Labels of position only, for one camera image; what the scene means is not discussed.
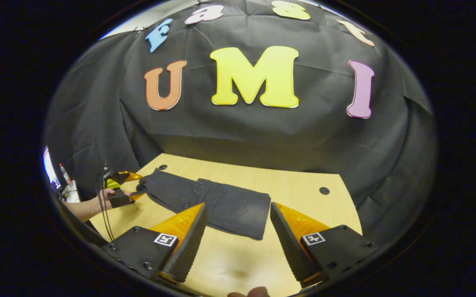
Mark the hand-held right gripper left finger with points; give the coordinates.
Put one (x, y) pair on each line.
(188, 247)

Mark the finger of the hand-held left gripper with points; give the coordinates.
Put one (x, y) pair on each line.
(120, 201)
(128, 176)

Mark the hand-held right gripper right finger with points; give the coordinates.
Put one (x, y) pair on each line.
(289, 247)

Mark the dark grey jeans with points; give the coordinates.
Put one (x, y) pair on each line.
(221, 202)

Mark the red-capped bottle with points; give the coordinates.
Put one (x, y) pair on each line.
(65, 174)

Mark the white panel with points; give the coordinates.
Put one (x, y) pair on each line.
(50, 169)

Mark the black backdrop cloth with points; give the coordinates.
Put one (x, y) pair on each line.
(262, 136)

